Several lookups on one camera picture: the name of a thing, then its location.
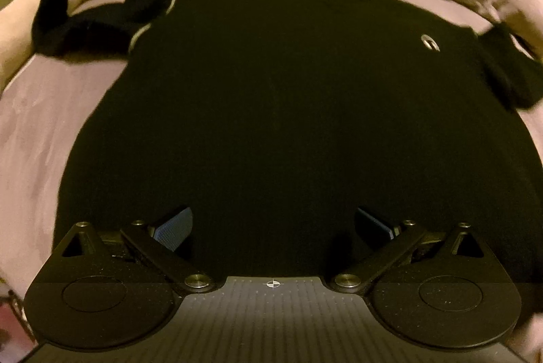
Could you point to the cream pillow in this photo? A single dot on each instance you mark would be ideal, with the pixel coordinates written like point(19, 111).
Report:
point(17, 32)

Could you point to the black t-shirt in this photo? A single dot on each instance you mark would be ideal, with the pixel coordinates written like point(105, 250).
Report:
point(275, 91)

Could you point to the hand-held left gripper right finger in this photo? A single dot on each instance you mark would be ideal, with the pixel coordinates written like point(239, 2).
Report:
point(370, 224)

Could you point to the purple bed sheet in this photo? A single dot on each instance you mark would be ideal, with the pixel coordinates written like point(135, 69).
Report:
point(38, 134)

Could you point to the dark navy garment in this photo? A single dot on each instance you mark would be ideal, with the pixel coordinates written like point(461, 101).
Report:
point(85, 34)

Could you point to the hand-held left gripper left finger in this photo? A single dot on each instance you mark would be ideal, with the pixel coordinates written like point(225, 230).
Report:
point(176, 229)

